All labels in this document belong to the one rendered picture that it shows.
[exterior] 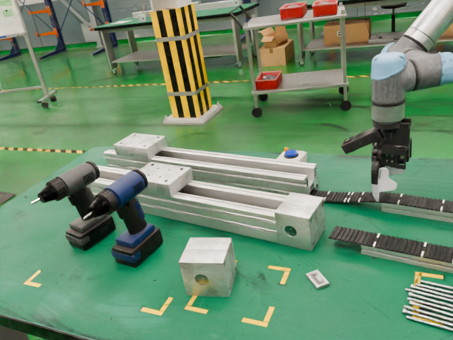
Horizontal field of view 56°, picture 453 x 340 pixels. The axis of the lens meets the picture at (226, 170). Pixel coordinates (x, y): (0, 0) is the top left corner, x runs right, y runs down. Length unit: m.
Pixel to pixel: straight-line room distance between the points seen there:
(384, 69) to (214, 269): 0.58
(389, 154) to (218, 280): 0.52
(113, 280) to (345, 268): 0.55
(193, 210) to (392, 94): 0.59
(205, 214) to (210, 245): 0.22
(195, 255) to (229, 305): 0.13
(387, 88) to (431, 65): 0.11
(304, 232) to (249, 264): 0.15
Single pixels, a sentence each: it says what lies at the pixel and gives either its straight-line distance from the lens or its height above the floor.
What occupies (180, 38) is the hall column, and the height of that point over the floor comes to 0.83.
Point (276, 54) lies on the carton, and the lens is 6.12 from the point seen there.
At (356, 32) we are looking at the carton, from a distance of 5.93.
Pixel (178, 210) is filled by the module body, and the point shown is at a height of 0.81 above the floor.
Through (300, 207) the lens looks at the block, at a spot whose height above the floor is 0.87.
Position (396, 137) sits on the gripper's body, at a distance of 1.11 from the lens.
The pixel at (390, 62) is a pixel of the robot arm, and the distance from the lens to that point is 1.03.
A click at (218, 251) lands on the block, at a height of 0.87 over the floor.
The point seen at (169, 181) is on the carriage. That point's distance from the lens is 1.22.
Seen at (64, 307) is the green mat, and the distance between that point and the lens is 1.11.
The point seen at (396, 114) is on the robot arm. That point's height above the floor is 1.06.
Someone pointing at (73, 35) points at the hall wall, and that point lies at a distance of 11.84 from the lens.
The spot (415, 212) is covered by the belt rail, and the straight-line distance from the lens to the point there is 1.20.
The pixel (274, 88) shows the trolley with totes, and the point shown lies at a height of 0.27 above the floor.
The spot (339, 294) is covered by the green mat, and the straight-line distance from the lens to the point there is 0.96.
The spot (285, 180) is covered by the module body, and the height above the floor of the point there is 0.85.
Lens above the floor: 1.44
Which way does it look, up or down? 26 degrees down
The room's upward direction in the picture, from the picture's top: 10 degrees counter-clockwise
